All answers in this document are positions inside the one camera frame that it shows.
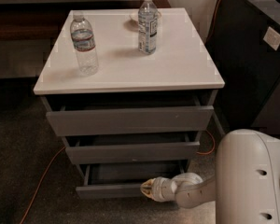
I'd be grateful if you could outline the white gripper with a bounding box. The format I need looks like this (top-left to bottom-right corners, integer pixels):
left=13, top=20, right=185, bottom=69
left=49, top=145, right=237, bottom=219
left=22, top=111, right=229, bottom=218
left=140, top=177, right=177, bottom=202

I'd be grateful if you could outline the grey bottom drawer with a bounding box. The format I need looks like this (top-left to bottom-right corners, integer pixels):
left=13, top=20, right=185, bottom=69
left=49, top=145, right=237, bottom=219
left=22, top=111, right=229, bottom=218
left=76, top=161, right=186, bottom=199

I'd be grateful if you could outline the grey drawer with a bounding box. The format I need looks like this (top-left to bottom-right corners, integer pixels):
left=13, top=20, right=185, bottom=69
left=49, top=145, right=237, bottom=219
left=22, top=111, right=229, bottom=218
left=65, top=133, right=200, bottom=164
left=45, top=91, right=213, bottom=136
left=76, top=161, right=186, bottom=199

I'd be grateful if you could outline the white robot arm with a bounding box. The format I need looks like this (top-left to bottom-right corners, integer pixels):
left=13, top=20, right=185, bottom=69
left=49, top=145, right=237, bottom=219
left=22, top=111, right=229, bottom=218
left=141, top=129, right=280, bottom=224

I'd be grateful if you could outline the grey middle drawer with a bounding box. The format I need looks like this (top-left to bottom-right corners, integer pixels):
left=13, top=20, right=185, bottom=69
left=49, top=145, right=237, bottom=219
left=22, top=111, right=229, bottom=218
left=65, top=133, right=200, bottom=164

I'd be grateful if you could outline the grey top drawer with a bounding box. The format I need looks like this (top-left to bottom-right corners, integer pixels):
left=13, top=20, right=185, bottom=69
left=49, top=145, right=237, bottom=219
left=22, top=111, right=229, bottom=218
left=45, top=91, right=213, bottom=136

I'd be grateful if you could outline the white-top grey drawer cabinet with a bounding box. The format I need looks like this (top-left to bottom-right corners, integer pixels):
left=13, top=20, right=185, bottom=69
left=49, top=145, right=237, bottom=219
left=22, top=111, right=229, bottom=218
left=33, top=7, right=226, bottom=200

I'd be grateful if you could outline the clear bottle red-blue label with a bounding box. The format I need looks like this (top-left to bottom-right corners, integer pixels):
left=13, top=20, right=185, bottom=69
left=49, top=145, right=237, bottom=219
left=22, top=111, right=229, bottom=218
left=70, top=13, right=99, bottom=76

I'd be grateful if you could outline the clear bottle white cap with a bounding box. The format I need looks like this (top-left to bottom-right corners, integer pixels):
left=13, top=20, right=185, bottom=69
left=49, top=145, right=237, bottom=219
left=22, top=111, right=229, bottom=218
left=138, top=0, right=158, bottom=54

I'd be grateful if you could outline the dark counter cabinet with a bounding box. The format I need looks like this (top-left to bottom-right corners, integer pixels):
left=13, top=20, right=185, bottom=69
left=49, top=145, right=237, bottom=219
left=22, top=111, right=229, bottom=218
left=206, top=0, right=280, bottom=135

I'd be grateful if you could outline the dark wooden bench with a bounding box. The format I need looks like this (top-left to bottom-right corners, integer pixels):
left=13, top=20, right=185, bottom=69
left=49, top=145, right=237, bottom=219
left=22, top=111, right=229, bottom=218
left=0, top=0, right=172, bottom=43

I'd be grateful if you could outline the orange power cable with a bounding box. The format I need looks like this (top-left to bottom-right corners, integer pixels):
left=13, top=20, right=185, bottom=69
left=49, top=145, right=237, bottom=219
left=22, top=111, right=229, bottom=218
left=19, top=0, right=232, bottom=224

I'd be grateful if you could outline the white wall outlet plate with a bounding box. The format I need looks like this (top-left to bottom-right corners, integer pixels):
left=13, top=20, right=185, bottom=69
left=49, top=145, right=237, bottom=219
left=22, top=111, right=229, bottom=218
left=263, top=27, right=280, bottom=50

